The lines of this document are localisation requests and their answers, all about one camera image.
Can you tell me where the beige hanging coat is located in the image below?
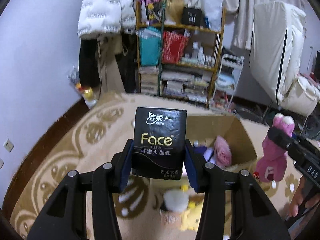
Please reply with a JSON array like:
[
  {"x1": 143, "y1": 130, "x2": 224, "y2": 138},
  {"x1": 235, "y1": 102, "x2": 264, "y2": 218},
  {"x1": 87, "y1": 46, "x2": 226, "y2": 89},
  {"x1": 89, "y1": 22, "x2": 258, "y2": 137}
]
[{"x1": 96, "y1": 35, "x2": 125, "y2": 93}]

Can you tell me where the stack of books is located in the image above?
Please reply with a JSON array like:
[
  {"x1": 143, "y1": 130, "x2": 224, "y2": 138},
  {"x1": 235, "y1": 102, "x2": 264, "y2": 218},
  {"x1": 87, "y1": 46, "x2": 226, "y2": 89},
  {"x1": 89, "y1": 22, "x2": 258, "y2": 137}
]
[
  {"x1": 160, "y1": 64, "x2": 213, "y2": 104},
  {"x1": 139, "y1": 66, "x2": 159, "y2": 95}
]

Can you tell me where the wooden bookshelf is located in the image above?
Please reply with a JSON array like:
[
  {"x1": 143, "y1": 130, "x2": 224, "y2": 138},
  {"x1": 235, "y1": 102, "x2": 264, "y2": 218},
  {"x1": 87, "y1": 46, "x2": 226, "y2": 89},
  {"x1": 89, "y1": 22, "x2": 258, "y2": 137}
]
[{"x1": 137, "y1": 0, "x2": 226, "y2": 107}]

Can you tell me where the pink folded plastic bag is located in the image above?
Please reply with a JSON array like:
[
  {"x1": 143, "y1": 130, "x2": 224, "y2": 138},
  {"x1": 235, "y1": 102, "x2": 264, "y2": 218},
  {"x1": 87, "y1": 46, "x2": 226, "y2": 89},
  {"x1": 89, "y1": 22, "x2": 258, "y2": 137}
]
[{"x1": 213, "y1": 135, "x2": 232, "y2": 168}]

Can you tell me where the person's right hand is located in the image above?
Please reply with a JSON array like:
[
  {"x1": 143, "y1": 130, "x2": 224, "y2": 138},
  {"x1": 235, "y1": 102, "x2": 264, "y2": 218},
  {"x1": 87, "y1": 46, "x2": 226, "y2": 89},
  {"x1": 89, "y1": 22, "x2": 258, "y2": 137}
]
[{"x1": 288, "y1": 176, "x2": 320, "y2": 217}]

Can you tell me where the teal paper bag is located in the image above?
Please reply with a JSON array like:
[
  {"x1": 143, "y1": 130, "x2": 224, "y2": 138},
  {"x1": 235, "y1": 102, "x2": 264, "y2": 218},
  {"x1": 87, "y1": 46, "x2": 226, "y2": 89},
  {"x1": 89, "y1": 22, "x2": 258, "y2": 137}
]
[{"x1": 137, "y1": 27, "x2": 161, "y2": 67}]

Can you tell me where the white wall socket lower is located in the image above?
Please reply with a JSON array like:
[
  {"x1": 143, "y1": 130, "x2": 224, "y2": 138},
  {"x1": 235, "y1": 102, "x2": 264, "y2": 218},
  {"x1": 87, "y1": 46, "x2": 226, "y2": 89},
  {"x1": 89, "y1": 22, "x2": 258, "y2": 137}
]
[{"x1": 0, "y1": 159, "x2": 4, "y2": 169}]

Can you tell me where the brown cardboard box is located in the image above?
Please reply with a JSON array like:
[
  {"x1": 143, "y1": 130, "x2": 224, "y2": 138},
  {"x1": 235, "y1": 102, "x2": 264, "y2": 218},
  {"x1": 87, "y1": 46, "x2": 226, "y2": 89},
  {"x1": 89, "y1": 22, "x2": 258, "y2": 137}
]
[{"x1": 186, "y1": 115, "x2": 263, "y2": 172}]

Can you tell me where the navy white plush doll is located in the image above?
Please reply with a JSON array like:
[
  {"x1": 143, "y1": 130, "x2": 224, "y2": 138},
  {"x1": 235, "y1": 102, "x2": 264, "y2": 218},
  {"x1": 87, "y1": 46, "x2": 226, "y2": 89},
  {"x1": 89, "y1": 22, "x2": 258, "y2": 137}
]
[{"x1": 193, "y1": 140, "x2": 217, "y2": 165}]

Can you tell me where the white wall socket upper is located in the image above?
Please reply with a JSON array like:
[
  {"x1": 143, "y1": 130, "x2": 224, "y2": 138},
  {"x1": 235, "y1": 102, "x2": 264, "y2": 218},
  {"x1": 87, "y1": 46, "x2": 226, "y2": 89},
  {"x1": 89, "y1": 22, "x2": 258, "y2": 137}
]
[{"x1": 3, "y1": 139, "x2": 14, "y2": 153}]

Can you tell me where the white wall socket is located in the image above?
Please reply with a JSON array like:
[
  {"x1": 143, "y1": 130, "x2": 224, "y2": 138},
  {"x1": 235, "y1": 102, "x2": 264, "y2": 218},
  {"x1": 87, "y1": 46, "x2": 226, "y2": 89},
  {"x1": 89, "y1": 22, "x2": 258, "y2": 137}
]
[
  {"x1": 0, "y1": 159, "x2": 4, "y2": 169},
  {"x1": 3, "y1": 139, "x2": 14, "y2": 153}
]

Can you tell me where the black Face tissue pack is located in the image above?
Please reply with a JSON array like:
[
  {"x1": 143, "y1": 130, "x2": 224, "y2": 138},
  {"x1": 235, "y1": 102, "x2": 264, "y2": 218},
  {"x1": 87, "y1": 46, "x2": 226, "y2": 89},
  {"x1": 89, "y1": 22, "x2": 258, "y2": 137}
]
[{"x1": 132, "y1": 107, "x2": 187, "y2": 180}]

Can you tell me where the stack of books right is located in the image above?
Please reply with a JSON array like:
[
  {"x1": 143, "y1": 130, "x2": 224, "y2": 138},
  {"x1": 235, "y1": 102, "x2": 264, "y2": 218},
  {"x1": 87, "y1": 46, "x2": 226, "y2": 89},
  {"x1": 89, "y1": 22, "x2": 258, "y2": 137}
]
[{"x1": 160, "y1": 64, "x2": 213, "y2": 104}]

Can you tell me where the blonde wig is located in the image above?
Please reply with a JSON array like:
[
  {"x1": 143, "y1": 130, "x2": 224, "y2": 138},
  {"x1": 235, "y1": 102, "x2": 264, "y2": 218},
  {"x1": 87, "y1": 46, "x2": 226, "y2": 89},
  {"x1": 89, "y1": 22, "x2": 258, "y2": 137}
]
[{"x1": 164, "y1": 0, "x2": 184, "y2": 25}]

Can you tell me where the stack of books left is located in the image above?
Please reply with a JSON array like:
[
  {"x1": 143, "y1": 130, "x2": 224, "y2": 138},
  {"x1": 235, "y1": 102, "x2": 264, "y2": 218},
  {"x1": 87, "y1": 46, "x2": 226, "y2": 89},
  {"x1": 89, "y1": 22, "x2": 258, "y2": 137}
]
[{"x1": 139, "y1": 66, "x2": 159, "y2": 95}]

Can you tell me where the black hanging garment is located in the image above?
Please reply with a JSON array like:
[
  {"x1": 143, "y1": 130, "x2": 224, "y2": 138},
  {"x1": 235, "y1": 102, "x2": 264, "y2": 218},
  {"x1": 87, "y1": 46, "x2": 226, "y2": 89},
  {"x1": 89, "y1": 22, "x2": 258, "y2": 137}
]
[{"x1": 79, "y1": 40, "x2": 100, "y2": 88}]

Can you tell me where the red patterned gift bag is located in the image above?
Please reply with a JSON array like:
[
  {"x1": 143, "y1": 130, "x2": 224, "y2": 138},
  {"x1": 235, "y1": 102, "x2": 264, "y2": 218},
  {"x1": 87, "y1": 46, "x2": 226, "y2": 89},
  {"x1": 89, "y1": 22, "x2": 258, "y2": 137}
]
[{"x1": 162, "y1": 31, "x2": 189, "y2": 63}]

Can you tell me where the plastic bag with toys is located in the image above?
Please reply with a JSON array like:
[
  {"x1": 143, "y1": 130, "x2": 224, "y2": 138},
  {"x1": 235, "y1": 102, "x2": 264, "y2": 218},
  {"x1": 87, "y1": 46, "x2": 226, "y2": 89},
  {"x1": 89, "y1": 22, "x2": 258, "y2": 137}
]
[{"x1": 67, "y1": 66, "x2": 98, "y2": 109}]

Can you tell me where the white fluffy pompom toy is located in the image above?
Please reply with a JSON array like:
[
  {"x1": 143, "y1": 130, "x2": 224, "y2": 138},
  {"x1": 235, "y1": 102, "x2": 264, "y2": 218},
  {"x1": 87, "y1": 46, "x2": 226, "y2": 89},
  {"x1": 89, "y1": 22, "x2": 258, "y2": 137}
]
[{"x1": 160, "y1": 189, "x2": 189, "y2": 213}]

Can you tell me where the white puffer jacket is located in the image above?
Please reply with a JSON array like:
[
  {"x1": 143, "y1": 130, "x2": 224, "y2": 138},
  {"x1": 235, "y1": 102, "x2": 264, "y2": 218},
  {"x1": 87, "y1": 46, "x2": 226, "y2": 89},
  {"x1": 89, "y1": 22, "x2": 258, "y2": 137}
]
[{"x1": 78, "y1": 0, "x2": 136, "y2": 40}]

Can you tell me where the pink bear plush toy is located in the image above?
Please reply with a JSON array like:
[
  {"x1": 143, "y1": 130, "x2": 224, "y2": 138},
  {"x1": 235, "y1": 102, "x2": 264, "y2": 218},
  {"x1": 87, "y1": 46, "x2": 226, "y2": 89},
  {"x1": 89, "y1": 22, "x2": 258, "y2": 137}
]
[{"x1": 253, "y1": 113, "x2": 295, "y2": 183}]

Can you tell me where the cream duvet bundle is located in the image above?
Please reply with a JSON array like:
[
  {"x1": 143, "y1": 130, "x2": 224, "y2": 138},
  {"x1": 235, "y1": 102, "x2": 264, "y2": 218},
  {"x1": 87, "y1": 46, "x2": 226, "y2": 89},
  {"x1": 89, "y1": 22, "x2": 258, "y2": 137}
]
[{"x1": 249, "y1": 2, "x2": 319, "y2": 116}]

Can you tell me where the yellow dog plush toy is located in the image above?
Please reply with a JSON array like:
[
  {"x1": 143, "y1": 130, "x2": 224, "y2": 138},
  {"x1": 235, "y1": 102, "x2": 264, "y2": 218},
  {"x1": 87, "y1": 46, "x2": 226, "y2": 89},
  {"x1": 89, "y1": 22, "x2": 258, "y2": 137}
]
[{"x1": 179, "y1": 185, "x2": 204, "y2": 231}]

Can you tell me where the white metal trolley cart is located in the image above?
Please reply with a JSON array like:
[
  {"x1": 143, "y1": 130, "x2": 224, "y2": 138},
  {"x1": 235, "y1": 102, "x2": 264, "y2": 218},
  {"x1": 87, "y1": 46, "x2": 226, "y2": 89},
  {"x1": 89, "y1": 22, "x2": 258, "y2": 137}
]
[{"x1": 210, "y1": 54, "x2": 245, "y2": 112}]

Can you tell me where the black box number 40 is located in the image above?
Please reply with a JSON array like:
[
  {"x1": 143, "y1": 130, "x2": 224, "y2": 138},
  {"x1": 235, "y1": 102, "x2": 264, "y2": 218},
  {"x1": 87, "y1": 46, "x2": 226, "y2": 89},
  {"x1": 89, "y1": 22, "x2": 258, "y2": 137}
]
[{"x1": 181, "y1": 7, "x2": 202, "y2": 27}]

